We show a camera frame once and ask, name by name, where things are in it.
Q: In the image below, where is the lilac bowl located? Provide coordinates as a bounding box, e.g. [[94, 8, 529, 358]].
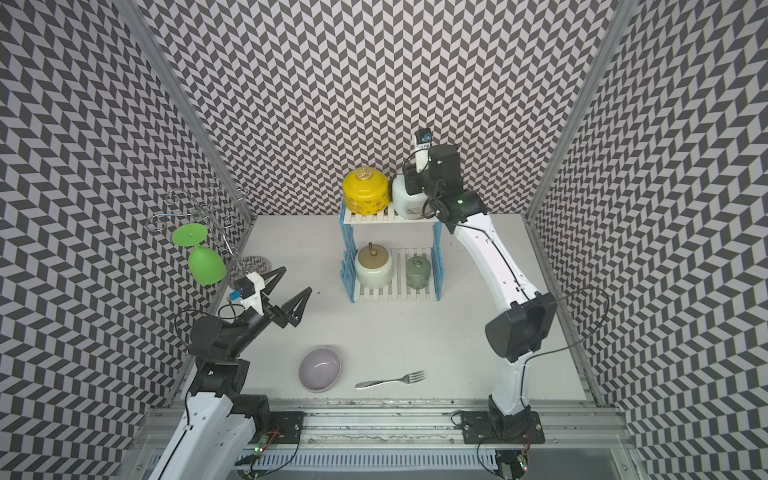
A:
[[298, 346, 341, 393]]

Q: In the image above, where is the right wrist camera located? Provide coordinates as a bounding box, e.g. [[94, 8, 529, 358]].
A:
[[413, 128, 433, 172]]

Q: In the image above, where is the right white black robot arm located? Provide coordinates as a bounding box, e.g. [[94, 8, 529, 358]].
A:
[[402, 140, 557, 430]]

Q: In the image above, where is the cream canister with olive lid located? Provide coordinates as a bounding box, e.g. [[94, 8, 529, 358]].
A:
[[355, 242, 394, 289]]

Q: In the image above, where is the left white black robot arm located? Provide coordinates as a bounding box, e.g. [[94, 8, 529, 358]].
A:
[[150, 267, 313, 479]]

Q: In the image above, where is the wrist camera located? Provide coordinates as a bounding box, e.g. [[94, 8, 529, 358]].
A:
[[413, 128, 433, 172], [229, 272, 265, 315]]

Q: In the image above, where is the green plastic wine glass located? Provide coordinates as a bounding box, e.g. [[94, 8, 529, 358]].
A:
[[171, 223, 227, 286]]

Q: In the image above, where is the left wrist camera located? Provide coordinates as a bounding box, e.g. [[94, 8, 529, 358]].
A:
[[229, 272, 265, 315]]

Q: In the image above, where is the blue white two-tier shelf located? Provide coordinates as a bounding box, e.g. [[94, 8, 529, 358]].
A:
[[338, 202, 445, 303]]

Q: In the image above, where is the small green tea canister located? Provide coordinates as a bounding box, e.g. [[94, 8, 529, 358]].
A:
[[406, 255, 432, 290]]

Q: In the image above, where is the silver fork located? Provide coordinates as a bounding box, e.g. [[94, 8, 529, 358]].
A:
[[355, 371, 426, 390]]

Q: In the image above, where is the aluminium front rail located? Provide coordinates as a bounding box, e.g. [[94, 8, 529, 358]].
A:
[[134, 398, 637, 451]]

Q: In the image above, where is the metal wire glass rack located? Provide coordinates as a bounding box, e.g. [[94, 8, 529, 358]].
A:
[[144, 189, 271, 286]]

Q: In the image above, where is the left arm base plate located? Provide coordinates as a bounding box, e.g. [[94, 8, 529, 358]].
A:
[[248, 411, 305, 448]]

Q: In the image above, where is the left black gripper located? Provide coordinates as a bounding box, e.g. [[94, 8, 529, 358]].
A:
[[227, 267, 311, 359]]

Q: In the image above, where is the white pale blue tea canister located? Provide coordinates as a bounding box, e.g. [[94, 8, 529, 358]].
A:
[[390, 174, 428, 220]]

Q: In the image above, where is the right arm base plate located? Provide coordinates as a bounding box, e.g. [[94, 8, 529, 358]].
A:
[[452, 410, 545, 445]]

